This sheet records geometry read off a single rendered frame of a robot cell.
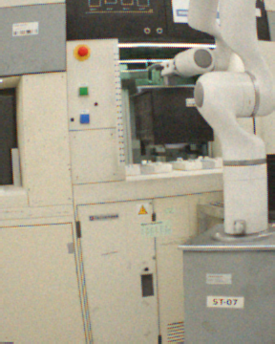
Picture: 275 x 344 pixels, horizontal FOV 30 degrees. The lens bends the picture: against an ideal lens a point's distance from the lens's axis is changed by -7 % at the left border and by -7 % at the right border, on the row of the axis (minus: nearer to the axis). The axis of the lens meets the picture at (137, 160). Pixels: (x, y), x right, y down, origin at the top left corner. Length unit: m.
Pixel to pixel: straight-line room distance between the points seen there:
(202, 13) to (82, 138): 0.70
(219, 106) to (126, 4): 0.87
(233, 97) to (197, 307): 0.54
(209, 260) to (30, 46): 1.05
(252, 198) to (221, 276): 0.21
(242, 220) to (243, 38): 0.46
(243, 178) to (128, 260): 0.83
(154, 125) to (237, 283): 0.67
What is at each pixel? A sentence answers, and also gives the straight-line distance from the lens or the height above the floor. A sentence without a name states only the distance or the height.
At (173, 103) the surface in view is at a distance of 1.77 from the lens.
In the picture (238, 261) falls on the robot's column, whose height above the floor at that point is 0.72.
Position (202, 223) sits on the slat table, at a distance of 2.05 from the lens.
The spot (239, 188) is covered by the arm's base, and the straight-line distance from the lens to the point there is 1.33.
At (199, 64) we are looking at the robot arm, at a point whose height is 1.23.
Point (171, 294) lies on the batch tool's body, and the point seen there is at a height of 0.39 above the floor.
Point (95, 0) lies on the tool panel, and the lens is 2.03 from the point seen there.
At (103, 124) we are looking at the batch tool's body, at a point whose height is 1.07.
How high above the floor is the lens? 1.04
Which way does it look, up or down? 3 degrees down
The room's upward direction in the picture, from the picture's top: 4 degrees counter-clockwise
